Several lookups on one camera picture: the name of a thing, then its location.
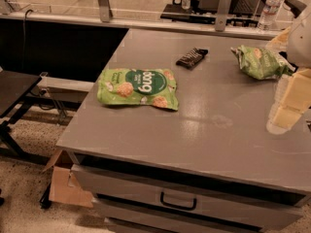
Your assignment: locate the cardboard box on floor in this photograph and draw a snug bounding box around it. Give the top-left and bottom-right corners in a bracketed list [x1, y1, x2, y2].
[43, 150, 93, 208]

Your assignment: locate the green snack bag flat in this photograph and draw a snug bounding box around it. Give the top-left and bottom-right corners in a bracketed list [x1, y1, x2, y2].
[97, 68, 179, 111]

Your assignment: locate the black chair armrest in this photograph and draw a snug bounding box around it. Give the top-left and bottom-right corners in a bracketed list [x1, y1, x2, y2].
[285, 0, 306, 18]

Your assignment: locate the black hanging cable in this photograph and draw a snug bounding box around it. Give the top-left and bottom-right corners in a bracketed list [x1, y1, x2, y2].
[20, 9, 35, 73]

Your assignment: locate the black drawer handle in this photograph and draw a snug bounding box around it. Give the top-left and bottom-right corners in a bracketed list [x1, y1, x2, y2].
[159, 192, 197, 211]

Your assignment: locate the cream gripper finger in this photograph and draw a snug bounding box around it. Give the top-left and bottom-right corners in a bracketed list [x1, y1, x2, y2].
[271, 106, 301, 130]
[281, 69, 311, 114]

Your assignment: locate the grey metal post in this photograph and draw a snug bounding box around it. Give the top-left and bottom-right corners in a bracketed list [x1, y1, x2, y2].
[215, 0, 231, 32]
[97, 0, 113, 22]

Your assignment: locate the grey drawer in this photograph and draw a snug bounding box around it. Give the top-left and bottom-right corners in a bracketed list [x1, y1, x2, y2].
[72, 164, 302, 232]
[91, 196, 260, 233]

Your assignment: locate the grey lower drawer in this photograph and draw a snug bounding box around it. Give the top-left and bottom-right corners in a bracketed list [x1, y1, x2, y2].
[91, 196, 260, 233]

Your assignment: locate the black laptop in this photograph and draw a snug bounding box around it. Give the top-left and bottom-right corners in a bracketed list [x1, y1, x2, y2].
[198, 0, 264, 16]

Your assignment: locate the grey metal post left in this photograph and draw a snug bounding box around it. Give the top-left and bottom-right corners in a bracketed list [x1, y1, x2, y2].
[97, 0, 113, 22]

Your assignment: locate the clear water bottle right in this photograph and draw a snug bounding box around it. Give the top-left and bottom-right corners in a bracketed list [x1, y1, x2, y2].
[258, 0, 283, 31]

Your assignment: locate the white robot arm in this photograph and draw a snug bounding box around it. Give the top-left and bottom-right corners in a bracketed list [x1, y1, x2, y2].
[266, 5, 311, 134]

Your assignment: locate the grey metal post right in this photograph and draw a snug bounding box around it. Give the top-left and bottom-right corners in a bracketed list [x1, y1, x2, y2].
[215, 0, 231, 32]

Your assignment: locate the grey upper drawer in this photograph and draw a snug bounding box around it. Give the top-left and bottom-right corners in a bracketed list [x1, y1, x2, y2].
[72, 164, 302, 232]

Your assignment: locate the crumpled green snack bag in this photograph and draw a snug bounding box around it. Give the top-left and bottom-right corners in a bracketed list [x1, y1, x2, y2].
[230, 45, 294, 81]

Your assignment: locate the black side table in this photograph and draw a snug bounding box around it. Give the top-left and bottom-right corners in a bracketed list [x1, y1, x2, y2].
[0, 70, 41, 158]

